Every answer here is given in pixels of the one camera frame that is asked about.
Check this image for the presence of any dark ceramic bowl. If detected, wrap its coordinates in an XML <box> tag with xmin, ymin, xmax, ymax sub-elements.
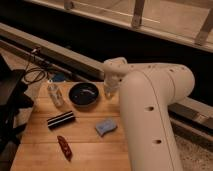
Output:
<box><xmin>68</xmin><ymin>82</ymin><xmax>99</xmax><ymax>107</ymax></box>

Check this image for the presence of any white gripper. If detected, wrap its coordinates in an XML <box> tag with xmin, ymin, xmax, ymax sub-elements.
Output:
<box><xmin>104</xmin><ymin>74</ymin><xmax>122</xmax><ymax>99</ymax></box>

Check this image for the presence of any blue object behind table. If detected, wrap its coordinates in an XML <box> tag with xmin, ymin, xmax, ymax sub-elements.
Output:
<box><xmin>51</xmin><ymin>74</ymin><xmax>66</xmax><ymax>82</ymax></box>

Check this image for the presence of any clear plastic bottle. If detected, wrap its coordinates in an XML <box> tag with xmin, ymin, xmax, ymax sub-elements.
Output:
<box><xmin>47</xmin><ymin>80</ymin><xmax>64</xmax><ymax>107</ymax></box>

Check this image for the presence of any black cable coil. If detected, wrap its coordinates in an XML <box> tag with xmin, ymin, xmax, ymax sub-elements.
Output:
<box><xmin>22</xmin><ymin>47</ymin><xmax>51</xmax><ymax>85</ymax></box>

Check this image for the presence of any black white striped box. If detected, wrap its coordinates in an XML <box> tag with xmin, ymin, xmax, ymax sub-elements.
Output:
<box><xmin>47</xmin><ymin>111</ymin><xmax>75</xmax><ymax>129</ymax></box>

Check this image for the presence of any red chili pepper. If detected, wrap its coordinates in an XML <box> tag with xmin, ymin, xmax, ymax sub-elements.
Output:
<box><xmin>57</xmin><ymin>135</ymin><xmax>72</xmax><ymax>161</ymax></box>

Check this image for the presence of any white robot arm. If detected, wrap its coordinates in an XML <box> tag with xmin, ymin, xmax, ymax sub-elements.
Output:
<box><xmin>103</xmin><ymin>57</ymin><xmax>195</xmax><ymax>171</ymax></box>

